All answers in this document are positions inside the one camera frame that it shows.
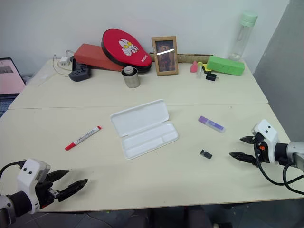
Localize black plug adapter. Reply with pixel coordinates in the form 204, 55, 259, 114
205, 73, 220, 83

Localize long wooden strip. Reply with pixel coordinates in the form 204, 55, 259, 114
149, 52, 215, 64

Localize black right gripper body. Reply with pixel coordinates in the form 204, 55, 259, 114
252, 133, 271, 167

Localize wooden picture frame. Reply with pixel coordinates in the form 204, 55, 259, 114
151, 36, 179, 76

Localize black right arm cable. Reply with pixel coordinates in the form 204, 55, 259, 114
253, 142, 304, 196

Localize purple highlighter pen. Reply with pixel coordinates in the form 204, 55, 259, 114
198, 115, 227, 134

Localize red and white marker pen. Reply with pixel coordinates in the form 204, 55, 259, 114
64, 125, 103, 151

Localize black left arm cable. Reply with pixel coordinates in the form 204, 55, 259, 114
0, 161, 26, 182

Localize white charger cable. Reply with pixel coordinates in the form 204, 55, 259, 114
52, 49, 75, 76

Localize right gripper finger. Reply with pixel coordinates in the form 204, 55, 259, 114
228, 151, 257, 165
239, 135, 257, 144

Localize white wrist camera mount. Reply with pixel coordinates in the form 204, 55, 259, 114
16, 158, 51, 213
251, 119, 279, 165

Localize yellow clip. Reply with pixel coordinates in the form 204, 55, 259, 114
198, 61, 212, 73

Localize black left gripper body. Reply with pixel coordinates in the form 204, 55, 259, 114
35, 172, 63, 210

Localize red paddle case with cartoon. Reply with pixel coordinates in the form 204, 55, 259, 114
101, 28, 153, 74

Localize clear bottle with green cap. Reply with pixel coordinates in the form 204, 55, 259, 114
228, 10, 259, 62

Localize dark grey power socket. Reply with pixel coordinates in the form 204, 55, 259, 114
68, 57, 92, 83

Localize red cardboard box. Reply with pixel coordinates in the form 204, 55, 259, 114
73, 43, 124, 72

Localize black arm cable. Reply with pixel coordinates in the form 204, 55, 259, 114
253, 142, 304, 196
0, 161, 26, 182

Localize white open pencil case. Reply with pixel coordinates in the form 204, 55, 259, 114
110, 99, 180, 161

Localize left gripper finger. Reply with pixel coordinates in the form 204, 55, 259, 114
47, 169, 70, 184
57, 179, 89, 202

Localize green foam block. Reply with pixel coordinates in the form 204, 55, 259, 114
206, 55, 246, 76

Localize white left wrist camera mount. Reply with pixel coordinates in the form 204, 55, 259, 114
16, 158, 51, 213

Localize metal cylinder cup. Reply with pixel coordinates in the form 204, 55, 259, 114
121, 66, 140, 89

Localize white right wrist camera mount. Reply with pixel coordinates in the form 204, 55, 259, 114
251, 119, 279, 165

